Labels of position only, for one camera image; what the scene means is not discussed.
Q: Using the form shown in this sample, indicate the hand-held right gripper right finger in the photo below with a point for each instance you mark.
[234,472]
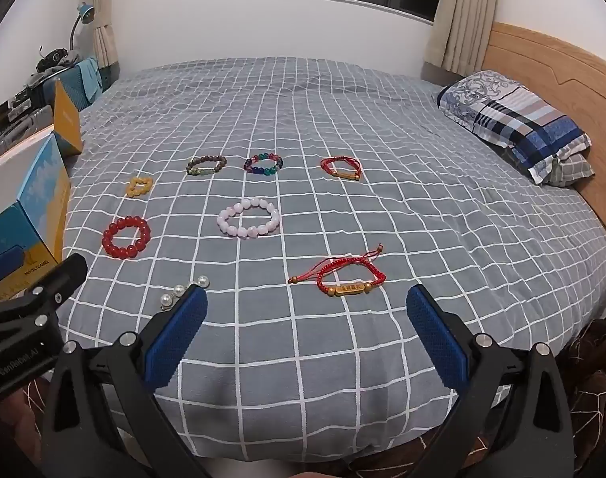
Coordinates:
[435,343]

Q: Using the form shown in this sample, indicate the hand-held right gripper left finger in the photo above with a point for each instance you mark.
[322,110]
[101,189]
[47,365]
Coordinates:
[176,338]

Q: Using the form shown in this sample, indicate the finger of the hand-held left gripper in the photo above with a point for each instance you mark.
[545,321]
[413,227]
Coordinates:
[66,274]
[2,259]

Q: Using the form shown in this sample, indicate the blue and yellow cardboard box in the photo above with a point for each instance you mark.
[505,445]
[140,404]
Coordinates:
[39,194]

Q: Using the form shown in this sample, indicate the grey clutter pile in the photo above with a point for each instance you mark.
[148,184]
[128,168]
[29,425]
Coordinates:
[19,119]

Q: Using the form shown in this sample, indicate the brown geometric quilt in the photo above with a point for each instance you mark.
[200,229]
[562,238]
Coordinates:
[594,358]

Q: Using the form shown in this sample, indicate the teal cloth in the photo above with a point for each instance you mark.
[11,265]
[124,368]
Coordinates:
[90,77]

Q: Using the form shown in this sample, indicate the dark clothes pile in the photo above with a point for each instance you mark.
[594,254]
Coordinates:
[54,58]

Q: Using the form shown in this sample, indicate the grey plaid pillow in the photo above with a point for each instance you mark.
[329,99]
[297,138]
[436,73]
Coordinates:
[576,169]

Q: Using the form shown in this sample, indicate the blue patterned pillow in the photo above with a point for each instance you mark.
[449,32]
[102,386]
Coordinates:
[512,119]

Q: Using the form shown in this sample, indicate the grey checked bed sheet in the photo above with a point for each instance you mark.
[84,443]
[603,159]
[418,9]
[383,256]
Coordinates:
[333,119]

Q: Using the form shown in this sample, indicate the beige curtain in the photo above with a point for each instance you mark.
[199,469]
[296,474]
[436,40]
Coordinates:
[465,15]
[101,15]

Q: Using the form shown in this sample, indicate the blue desk lamp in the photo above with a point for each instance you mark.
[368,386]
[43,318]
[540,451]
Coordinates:
[86,11]

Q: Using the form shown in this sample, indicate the wooden headboard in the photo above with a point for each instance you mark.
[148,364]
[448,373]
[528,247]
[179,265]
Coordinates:
[557,59]

